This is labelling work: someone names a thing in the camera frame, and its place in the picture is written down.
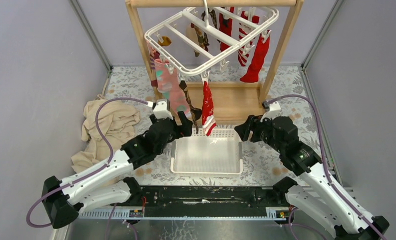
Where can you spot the red snowflake santa sock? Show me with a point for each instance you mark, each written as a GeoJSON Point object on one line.
{"type": "Point", "coordinates": [208, 119]}

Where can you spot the pink purple striped sock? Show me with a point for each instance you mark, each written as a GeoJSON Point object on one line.
{"type": "Point", "coordinates": [152, 66]}

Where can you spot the beige sock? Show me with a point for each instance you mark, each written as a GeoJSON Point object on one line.
{"type": "Point", "coordinates": [191, 35]}

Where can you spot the plain red sock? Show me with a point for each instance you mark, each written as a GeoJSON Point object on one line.
{"type": "Point", "coordinates": [261, 50]}

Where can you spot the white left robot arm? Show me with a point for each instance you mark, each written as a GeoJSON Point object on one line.
{"type": "Point", "coordinates": [65, 199]}

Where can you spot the wooden hanger stand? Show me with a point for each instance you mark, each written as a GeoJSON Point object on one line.
{"type": "Point", "coordinates": [233, 100]}

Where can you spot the white plastic basket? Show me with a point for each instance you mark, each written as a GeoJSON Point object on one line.
{"type": "Point", "coordinates": [216, 155]}

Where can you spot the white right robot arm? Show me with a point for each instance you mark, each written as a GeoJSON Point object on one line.
{"type": "Point", "coordinates": [335, 209]}

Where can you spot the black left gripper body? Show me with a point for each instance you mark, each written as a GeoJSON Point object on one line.
{"type": "Point", "coordinates": [175, 134]}

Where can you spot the white plastic clip hanger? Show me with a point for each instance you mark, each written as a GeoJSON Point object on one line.
{"type": "Point", "coordinates": [191, 60]}

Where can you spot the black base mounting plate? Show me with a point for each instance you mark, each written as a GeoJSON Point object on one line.
{"type": "Point", "coordinates": [211, 201]}

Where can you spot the beige crumpled cloth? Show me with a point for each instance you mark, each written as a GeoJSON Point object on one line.
{"type": "Point", "coordinates": [116, 121]}

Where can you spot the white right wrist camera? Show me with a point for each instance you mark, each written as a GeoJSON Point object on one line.
{"type": "Point", "coordinates": [271, 110]}

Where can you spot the floral patterned table mat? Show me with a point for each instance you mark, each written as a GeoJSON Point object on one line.
{"type": "Point", "coordinates": [261, 166]}

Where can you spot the brown yellow argyle sock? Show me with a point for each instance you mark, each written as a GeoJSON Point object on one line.
{"type": "Point", "coordinates": [196, 113]}

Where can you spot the pink patterned sock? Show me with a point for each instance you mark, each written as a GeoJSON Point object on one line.
{"type": "Point", "coordinates": [168, 86]}

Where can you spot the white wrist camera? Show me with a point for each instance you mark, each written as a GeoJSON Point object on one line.
{"type": "Point", "coordinates": [271, 110]}
{"type": "Point", "coordinates": [161, 109]}

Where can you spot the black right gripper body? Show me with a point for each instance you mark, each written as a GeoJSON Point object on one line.
{"type": "Point", "coordinates": [261, 131]}

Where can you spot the red bow sock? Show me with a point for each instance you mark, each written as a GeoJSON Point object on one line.
{"type": "Point", "coordinates": [226, 28]}

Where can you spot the mustard yellow sock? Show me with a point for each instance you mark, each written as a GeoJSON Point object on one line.
{"type": "Point", "coordinates": [165, 41]}

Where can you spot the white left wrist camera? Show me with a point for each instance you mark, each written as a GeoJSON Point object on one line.
{"type": "Point", "coordinates": [161, 109]}

